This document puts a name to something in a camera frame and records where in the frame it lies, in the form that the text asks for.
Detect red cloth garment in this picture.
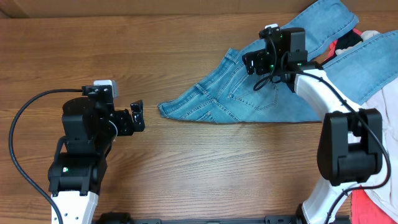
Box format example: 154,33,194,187
323,30,397,223

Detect white cloth garment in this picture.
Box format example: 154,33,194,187
334,30,398,222

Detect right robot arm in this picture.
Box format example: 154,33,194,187
242,24,391,223

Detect blue denim jeans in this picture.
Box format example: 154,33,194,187
157,0,398,124

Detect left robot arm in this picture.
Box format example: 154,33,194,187
48,97,145,223

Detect black cloth garment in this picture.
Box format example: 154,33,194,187
335,29,363,50

